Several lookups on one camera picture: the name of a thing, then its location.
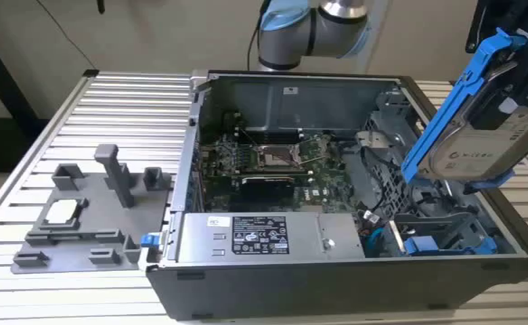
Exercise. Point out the thin locking lever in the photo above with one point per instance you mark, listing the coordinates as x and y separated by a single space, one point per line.
248 136

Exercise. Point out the CPU socket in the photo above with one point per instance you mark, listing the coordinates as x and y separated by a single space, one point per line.
276 156

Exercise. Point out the green motherboard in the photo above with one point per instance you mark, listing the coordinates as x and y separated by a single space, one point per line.
328 199

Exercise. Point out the blue case latch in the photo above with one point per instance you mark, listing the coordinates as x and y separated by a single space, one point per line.
150 241

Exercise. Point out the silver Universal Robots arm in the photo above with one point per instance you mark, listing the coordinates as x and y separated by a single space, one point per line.
286 40

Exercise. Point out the black furniture frame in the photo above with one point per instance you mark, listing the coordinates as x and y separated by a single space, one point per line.
2 142

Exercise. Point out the grey parts rack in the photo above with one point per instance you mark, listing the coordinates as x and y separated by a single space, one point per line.
97 216

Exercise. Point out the small black hanging object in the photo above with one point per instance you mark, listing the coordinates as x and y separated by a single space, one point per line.
101 6

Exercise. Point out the hard disk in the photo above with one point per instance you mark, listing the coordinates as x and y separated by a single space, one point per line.
420 245
472 155

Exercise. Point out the silver CPU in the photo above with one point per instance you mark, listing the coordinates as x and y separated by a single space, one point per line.
63 211

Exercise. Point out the black graphics card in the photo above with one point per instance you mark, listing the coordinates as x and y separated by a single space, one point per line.
264 189

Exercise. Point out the RAM stick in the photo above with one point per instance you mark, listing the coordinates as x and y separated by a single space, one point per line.
83 236

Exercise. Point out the open black PC case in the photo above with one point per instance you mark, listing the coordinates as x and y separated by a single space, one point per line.
290 291

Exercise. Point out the silver power supply unit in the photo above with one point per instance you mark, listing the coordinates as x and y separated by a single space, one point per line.
201 237

